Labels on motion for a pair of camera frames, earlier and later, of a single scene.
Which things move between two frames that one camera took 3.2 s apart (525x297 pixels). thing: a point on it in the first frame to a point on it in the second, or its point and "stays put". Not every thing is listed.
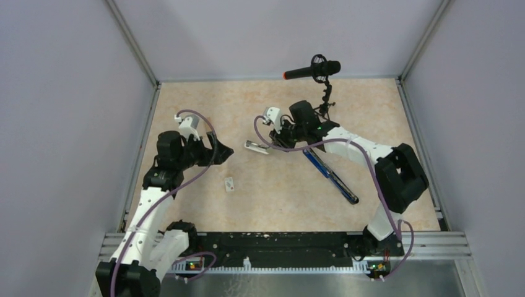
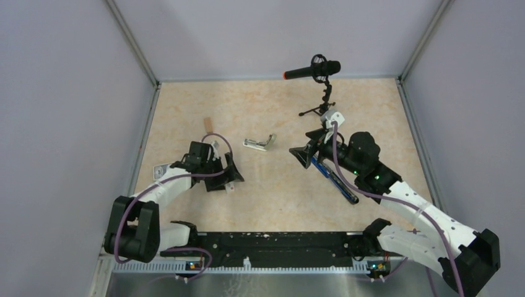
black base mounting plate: (375, 251) stays put
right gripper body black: (290, 135) to (353, 167)
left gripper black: (207, 153) to (216, 184)
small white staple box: (229, 184) stays put
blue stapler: (350, 197) stays put
